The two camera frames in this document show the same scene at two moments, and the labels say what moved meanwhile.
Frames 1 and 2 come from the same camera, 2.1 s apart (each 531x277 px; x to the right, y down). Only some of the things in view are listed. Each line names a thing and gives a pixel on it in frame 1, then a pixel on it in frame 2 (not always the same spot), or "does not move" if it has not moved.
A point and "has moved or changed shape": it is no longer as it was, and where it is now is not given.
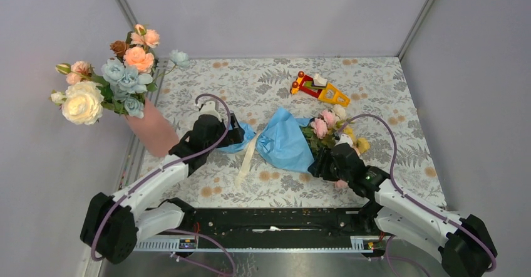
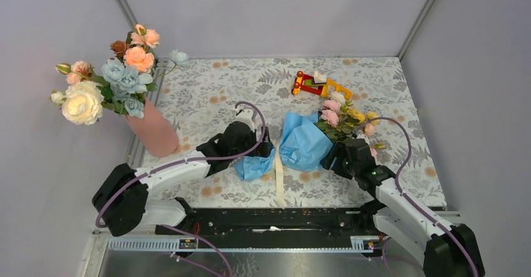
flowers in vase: [132, 70] does not move
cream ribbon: [246, 161] to [279, 177]
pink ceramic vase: [154, 131] does not move
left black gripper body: [221, 131] to [250, 143]
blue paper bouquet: [286, 144] has moved or changed shape
